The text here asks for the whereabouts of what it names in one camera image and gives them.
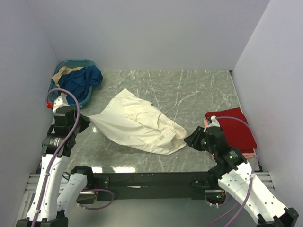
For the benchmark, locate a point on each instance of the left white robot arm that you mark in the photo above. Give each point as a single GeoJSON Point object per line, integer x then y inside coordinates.
{"type": "Point", "coordinates": [50, 206]}

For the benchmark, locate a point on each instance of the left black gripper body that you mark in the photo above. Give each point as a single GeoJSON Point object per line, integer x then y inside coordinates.
{"type": "Point", "coordinates": [76, 131]}

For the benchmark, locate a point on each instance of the black base beam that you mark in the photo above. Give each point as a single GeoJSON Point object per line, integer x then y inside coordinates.
{"type": "Point", "coordinates": [123, 186]}

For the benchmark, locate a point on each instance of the folded pink t-shirt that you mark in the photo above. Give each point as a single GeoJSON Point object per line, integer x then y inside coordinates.
{"type": "Point", "coordinates": [246, 153]}

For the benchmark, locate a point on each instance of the aluminium rail frame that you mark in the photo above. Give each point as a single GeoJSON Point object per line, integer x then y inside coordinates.
{"type": "Point", "coordinates": [264, 177]}

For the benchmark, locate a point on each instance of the blue t-shirt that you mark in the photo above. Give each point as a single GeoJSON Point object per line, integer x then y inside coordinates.
{"type": "Point", "coordinates": [92, 77]}

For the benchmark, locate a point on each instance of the cream white t-shirt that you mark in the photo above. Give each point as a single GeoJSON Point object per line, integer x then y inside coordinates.
{"type": "Point", "coordinates": [133, 122]}

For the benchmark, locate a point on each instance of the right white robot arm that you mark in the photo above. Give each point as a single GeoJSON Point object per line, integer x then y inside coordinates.
{"type": "Point", "coordinates": [234, 175]}

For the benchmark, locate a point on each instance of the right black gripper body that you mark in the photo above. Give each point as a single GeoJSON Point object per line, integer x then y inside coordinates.
{"type": "Point", "coordinates": [209, 148]}

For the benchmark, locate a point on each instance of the teal plastic laundry basket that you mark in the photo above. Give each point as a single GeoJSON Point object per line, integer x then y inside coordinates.
{"type": "Point", "coordinates": [72, 64]}

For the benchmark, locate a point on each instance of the folded red t-shirt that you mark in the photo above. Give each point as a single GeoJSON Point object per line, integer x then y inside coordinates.
{"type": "Point", "coordinates": [237, 134]}

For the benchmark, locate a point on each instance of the tan t-shirt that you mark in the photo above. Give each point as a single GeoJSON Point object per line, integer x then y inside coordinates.
{"type": "Point", "coordinates": [61, 75]}

